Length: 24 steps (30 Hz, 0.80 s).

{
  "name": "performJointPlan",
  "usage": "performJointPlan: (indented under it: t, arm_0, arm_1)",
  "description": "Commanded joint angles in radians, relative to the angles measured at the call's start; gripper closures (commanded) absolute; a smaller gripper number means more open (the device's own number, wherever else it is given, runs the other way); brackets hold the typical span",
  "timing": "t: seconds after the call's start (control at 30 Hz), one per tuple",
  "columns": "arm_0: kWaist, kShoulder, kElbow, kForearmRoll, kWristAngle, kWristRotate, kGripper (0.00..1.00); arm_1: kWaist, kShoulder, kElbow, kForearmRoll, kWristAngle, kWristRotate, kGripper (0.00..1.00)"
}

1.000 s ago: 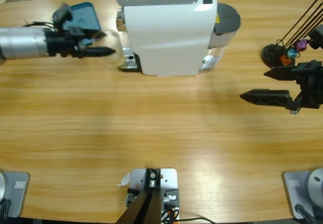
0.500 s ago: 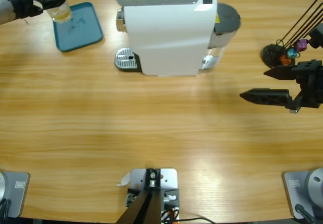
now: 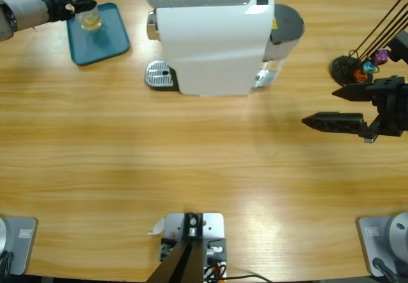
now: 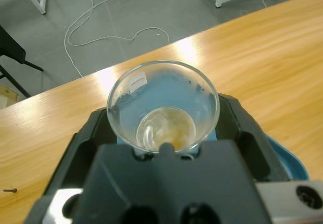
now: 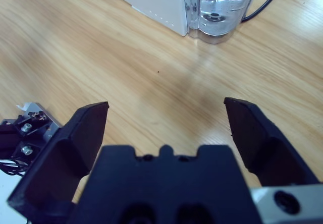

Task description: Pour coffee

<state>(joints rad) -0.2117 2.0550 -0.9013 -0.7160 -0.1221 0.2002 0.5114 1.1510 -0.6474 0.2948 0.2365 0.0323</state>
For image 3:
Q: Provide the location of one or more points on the black capsule holder with rods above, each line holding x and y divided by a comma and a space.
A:
342, 68

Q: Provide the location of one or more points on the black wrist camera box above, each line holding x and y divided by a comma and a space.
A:
400, 45

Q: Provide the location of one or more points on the clear water tank dark lid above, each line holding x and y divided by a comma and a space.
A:
287, 21

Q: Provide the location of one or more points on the white mount block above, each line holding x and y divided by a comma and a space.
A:
213, 225

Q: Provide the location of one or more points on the teal coffee capsule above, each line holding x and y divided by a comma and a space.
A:
368, 67

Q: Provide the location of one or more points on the white capsule coffee machine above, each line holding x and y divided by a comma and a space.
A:
210, 47

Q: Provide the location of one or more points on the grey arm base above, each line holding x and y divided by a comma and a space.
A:
382, 238
17, 244

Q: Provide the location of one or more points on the clear glass cup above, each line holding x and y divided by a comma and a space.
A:
90, 21

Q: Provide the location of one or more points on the white paper tag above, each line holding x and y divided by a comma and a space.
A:
157, 227

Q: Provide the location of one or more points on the teal plastic tray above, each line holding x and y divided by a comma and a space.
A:
105, 40

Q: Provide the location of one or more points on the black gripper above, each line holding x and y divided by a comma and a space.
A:
395, 111
59, 7

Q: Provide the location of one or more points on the orange coffee capsule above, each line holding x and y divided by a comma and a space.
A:
360, 76

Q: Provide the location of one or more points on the dark camera post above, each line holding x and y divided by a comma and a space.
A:
181, 264

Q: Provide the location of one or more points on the purple coffee capsule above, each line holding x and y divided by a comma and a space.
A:
381, 56

